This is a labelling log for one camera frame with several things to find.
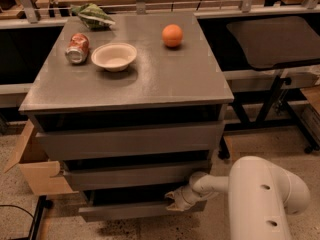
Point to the green chip bag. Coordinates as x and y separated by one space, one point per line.
92 16

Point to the grey middle drawer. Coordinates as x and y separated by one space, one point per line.
132 176

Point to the grey top drawer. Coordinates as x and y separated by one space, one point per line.
102 143

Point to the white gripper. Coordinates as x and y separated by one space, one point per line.
185 196

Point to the grey bottom drawer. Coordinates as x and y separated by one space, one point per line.
128 202

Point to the crushed red soda can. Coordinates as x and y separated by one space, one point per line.
78 49

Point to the grey drawer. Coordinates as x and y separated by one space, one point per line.
128 202
132 176
102 143

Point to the white paper bowl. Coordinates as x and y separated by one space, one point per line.
114 57

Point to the orange fruit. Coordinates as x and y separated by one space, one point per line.
172 35

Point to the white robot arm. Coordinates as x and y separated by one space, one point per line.
261 195

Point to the cardboard box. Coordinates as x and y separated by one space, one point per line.
42 174

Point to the grey drawer cabinet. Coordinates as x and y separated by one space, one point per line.
163 86

